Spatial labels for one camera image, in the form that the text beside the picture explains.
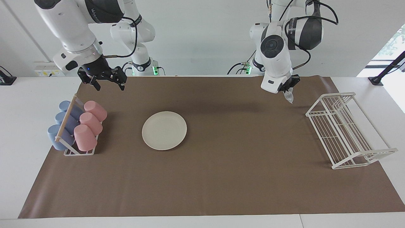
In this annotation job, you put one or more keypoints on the blue plastic cup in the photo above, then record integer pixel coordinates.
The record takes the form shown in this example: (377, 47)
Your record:
(75, 110)
(70, 122)
(53, 136)

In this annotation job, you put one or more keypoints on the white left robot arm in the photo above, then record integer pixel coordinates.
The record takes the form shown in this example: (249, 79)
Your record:
(275, 50)

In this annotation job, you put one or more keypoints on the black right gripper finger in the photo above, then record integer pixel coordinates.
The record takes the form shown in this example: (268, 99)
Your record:
(122, 86)
(96, 86)

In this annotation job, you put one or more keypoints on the pink plastic cup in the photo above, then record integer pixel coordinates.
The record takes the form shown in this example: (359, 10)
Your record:
(91, 123)
(96, 110)
(84, 138)

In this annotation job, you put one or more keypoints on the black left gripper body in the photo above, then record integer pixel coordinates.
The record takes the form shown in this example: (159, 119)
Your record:
(290, 83)

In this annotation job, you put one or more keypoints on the clear plastic wrapper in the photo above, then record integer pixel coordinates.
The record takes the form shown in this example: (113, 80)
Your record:
(289, 96)

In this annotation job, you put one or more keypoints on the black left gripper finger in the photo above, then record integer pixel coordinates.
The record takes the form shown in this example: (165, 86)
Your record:
(293, 88)
(287, 90)

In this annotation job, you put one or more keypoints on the cream round plate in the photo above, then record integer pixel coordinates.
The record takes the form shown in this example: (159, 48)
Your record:
(164, 130)

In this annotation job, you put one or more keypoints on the brown paper table mat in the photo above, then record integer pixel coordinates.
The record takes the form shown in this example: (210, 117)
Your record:
(221, 183)

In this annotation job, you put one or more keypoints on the black angled stand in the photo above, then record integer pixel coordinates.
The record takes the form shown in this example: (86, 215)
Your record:
(387, 68)

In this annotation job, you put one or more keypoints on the white wall socket box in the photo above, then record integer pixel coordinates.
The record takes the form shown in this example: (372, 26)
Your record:
(44, 70)

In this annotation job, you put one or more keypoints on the wooden white cup rack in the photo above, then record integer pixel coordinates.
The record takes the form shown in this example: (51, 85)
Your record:
(65, 122)

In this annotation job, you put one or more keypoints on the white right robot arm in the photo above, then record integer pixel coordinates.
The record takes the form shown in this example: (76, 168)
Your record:
(69, 25)

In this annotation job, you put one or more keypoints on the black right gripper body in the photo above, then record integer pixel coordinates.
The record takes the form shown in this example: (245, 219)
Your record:
(96, 70)

